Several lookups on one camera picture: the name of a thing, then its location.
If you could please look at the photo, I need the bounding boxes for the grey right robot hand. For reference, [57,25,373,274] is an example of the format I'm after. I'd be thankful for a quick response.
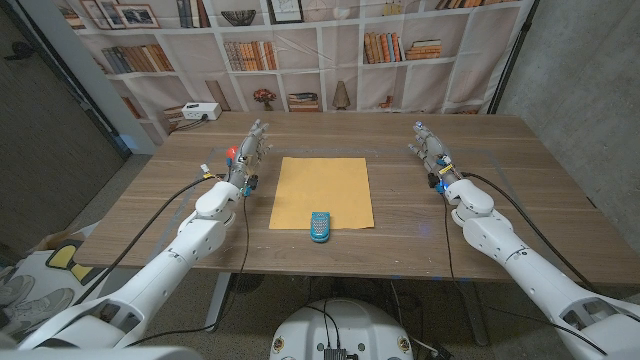
[407,120,464,189]

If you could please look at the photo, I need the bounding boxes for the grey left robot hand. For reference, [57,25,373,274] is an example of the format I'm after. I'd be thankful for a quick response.
[224,118,274,189]

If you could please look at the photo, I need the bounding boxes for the yellow paper mat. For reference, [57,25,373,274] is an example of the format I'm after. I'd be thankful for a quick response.
[268,156,375,231]

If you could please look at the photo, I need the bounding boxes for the blue toy flip phone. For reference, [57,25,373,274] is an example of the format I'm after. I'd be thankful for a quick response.
[309,211,332,244]

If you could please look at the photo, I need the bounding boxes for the white power strip box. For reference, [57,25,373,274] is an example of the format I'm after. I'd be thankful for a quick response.
[180,102,223,122]

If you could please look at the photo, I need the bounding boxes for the black backdrop stand pole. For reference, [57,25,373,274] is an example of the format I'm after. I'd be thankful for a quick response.
[487,0,542,115]

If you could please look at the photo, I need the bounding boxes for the printed bookshelf backdrop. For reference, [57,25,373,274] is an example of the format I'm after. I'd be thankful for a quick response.
[52,0,539,146]

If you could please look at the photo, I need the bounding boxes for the white table leg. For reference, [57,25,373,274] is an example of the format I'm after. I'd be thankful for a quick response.
[204,272,234,334]

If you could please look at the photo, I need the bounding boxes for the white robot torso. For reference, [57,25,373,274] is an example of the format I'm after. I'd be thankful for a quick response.
[269,298,415,360]

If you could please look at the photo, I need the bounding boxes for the yellow and black floor object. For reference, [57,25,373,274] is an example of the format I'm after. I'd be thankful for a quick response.
[44,239,109,286]

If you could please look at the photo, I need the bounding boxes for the grey sneaker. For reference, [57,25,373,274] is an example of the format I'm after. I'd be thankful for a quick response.
[0,288,75,334]

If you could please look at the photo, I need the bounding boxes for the black power strip cord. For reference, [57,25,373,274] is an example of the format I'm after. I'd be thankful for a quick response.
[172,115,209,134]

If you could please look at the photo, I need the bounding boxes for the thin black left wrist cable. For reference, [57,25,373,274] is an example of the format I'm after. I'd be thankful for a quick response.
[124,194,251,349]

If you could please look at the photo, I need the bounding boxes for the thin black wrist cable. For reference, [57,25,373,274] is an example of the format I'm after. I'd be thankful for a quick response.
[442,193,609,356]
[124,194,251,349]

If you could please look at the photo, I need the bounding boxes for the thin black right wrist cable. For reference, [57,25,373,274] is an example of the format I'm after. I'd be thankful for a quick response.
[442,193,609,356]

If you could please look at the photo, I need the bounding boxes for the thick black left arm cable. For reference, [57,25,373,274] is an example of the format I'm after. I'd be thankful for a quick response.
[73,173,226,306]

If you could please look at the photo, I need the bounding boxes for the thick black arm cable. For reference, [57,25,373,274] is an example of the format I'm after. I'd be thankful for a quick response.
[73,173,226,306]
[460,171,599,294]

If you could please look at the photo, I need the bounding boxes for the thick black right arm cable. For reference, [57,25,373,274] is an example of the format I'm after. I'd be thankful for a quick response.
[460,171,599,294]

